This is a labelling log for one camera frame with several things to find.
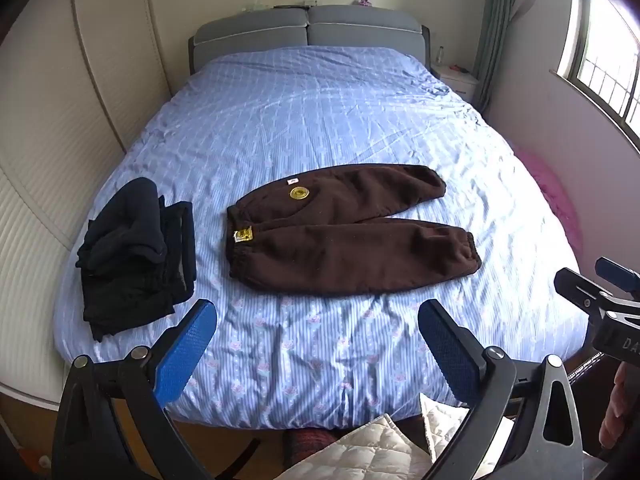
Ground black clothes stack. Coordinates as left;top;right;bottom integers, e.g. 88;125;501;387
76;178;196;341

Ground brown corduroy pants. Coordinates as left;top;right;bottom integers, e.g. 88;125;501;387
226;164;482;297

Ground right hand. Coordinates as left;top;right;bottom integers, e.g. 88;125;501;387
599;362;636;450

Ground pink cloth beside bed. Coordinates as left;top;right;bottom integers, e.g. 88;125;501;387
514;148;584;258

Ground white quilted fabric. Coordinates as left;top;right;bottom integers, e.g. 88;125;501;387
286;391;516;480

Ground white bedside table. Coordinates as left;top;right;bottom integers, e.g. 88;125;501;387
433;65;478;103

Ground green curtain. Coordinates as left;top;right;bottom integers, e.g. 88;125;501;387
472;0;516;114

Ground grey padded headboard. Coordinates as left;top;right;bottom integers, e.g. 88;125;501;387
188;4;431;74

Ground blue striped bed sheet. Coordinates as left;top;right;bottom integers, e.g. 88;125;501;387
52;45;589;430

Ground cream wardrobe doors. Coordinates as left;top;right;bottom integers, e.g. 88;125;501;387
1;0;169;410

